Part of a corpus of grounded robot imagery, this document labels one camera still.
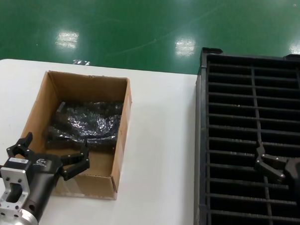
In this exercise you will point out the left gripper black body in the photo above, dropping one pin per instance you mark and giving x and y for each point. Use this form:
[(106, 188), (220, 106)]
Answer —
[(44, 167)]

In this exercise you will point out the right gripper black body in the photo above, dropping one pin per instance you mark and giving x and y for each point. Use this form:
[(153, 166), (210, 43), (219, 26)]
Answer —
[(298, 173)]

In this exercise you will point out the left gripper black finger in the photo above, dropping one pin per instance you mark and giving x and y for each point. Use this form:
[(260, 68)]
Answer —
[(20, 146), (75, 164)]

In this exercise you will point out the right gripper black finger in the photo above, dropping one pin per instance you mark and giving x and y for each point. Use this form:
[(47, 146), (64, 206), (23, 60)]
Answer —
[(271, 173), (275, 160)]

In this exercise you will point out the translucent grey antistatic bag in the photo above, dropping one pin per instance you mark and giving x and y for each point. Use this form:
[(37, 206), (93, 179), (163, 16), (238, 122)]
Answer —
[(90, 117)]

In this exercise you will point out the black slotted plastic container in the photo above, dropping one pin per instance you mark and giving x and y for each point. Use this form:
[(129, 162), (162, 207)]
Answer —
[(251, 132)]

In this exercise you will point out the brown cardboard box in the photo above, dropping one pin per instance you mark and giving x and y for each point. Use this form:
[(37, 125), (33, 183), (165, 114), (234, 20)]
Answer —
[(74, 85)]

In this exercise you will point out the silver floor scrap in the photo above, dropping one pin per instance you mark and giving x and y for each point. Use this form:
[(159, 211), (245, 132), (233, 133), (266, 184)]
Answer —
[(81, 62)]

